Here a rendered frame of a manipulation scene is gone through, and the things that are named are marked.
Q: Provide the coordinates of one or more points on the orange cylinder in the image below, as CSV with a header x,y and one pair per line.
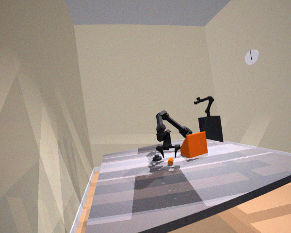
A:
x,y
170,161

